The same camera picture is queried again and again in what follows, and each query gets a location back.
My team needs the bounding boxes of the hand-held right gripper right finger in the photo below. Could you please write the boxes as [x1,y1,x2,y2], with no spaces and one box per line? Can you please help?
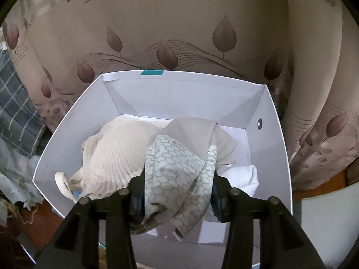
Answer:
[209,171,327,269]

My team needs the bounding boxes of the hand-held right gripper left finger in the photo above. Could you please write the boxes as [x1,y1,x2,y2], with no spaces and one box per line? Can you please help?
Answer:
[36,174,146,269]

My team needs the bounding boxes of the honeycomb print underwear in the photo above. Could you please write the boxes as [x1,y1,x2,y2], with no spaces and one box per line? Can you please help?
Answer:
[140,133,218,241]

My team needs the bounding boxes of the white paper bag teal print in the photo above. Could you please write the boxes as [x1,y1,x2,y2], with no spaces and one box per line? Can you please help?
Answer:
[32,70,293,269]

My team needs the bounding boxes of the white underwear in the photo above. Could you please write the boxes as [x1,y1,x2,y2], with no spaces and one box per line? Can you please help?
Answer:
[216,165,258,199]

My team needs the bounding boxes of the beige ribbed underwear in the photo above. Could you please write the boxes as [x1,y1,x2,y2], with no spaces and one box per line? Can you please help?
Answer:
[55,116,169,202]

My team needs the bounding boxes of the plain beige underwear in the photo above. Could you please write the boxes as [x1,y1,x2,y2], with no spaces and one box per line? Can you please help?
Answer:
[164,116,237,169]

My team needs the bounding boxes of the bed with grey sheet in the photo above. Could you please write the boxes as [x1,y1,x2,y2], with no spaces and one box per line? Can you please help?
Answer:
[301,185,359,269]

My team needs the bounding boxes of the white plastic bags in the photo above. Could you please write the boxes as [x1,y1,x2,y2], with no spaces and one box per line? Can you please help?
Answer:
[0,140,42,227]

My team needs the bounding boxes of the grey plaid cloth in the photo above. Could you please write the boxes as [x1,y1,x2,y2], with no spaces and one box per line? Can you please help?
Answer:
[0,50,47,159]

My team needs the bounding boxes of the beige leaf print curtain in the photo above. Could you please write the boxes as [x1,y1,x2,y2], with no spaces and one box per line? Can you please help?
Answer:
[0,0,359,191]

